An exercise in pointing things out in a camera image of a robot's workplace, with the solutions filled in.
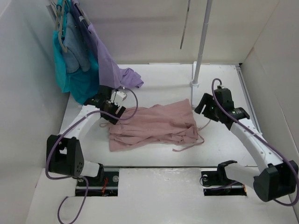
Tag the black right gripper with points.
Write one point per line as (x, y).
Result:
(206, 99)

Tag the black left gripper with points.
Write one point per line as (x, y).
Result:
(116, 108)

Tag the pink trousers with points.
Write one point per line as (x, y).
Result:
(167, 124)

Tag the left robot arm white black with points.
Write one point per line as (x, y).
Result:
(64, 152)

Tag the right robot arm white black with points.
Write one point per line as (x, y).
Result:
(276, 176)

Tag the grey empty hanger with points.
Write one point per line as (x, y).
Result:
(185, 24)

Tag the grey hanger with clothes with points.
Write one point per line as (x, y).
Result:
(61, 8)

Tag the white rack pole with base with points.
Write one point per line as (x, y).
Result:
(194, 84)

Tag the lilac hanging garment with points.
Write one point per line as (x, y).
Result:
(110, 74)

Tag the teal hanging garment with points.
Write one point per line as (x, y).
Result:
(81, 85)

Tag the blue grey hanging garment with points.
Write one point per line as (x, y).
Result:
(76, 56)

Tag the white left rack pole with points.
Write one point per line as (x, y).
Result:
(52, 9)

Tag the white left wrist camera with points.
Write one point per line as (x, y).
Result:
(118, 96)

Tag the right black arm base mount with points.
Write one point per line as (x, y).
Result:
(214, 186)

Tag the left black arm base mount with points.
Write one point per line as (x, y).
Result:
(107, 187)

